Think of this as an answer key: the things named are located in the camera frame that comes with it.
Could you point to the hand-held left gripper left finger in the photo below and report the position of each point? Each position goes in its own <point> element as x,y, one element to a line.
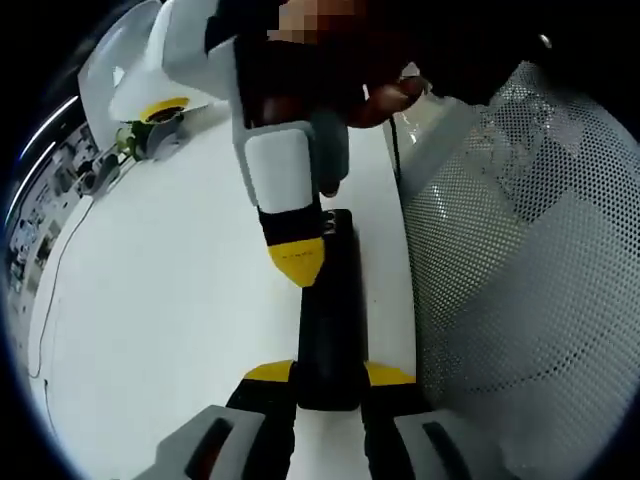
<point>240,435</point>

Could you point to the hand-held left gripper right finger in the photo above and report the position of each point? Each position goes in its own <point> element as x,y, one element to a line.
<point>400,440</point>

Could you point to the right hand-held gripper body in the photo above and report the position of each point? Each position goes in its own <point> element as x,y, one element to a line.
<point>185,50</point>

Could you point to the black remote control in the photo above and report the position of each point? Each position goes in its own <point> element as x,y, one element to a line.
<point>330,325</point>

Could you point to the person's right hand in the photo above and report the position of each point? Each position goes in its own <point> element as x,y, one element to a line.
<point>390,100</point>

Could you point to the green potted plant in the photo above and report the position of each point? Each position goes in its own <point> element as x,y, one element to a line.
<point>126,142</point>

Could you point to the white mesh office chair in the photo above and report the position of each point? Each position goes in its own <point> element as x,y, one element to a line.
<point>525,250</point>

